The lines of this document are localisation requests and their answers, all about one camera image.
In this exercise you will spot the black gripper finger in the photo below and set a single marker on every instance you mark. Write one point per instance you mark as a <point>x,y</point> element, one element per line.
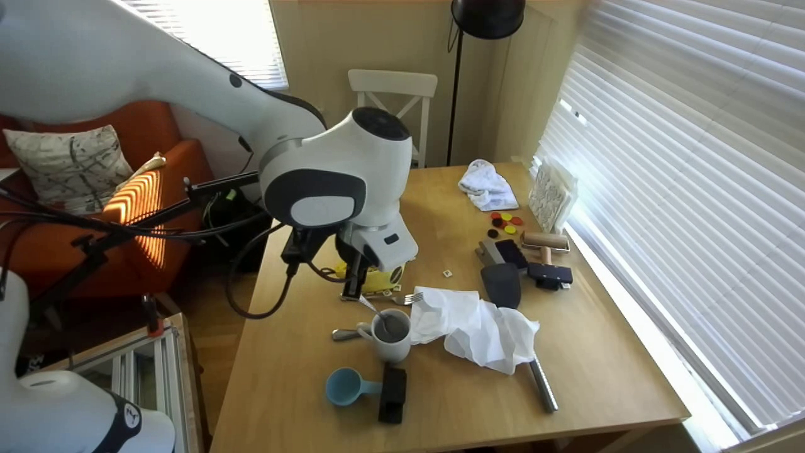
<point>354,276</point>

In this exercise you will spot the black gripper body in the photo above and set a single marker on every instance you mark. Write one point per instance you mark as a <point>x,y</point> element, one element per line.
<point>356,241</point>

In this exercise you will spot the silver metal spoon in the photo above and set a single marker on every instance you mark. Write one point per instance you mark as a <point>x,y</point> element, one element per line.
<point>344,333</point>

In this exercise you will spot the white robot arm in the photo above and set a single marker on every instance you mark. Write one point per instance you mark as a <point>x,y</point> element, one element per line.
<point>369,166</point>

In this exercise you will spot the blue plastic measuring cup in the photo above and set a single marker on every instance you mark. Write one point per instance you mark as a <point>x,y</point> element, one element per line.
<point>344,388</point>

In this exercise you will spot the yellow bag of letter tiles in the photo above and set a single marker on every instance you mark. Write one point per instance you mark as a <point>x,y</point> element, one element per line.
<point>380,279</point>

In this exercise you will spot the white ceramic mug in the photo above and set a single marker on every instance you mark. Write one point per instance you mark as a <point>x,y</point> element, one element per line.
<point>394,348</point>

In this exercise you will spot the small wooden letter tile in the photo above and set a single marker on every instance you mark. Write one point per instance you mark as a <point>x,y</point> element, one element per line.
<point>447,273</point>

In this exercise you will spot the black rectangular block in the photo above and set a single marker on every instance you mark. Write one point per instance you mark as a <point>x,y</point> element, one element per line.
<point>391,398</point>

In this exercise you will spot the crumpled white napkin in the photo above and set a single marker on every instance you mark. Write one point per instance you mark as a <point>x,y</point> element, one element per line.
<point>478,329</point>

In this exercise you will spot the black game disc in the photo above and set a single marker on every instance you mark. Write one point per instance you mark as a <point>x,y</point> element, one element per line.
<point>495,231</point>
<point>497,219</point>

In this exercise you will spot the black box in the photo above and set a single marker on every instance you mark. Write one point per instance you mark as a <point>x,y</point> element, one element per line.
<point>505,285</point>

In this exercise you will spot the flat black device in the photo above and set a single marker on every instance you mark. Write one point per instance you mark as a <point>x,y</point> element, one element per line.
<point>511,251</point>

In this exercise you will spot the white wooden chair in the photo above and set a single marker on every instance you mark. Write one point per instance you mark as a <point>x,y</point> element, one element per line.
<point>394,84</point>

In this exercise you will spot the small black block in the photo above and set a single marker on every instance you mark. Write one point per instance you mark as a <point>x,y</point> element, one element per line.
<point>550,274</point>

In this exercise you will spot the white floral napkin holder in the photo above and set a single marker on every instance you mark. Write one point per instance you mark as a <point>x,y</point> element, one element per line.
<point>555,197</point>

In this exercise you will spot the white wooden rack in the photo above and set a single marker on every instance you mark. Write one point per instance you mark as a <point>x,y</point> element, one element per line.
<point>159,353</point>

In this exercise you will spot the silver metal bar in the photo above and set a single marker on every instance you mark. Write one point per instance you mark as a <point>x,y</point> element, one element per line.
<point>544,388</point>

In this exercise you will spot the orange striped cushion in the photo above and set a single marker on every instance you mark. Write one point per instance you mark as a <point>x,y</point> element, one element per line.
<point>135,192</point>

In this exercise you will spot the orange sofa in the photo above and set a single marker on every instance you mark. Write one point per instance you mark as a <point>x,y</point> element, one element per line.
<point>152,125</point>

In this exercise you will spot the white window blinds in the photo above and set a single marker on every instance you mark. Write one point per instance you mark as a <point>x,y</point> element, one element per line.
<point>671,166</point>
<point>228,32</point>

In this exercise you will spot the black floor lamp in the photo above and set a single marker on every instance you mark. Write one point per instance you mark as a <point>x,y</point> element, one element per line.
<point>487,16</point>

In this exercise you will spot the patterned grey cushion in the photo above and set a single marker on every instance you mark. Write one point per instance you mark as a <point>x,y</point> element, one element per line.
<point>66,166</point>

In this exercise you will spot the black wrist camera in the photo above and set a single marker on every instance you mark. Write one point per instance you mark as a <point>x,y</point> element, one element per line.
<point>303,245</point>

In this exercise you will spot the black camera stand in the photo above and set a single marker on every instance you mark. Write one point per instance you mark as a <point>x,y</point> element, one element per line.
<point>217,182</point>

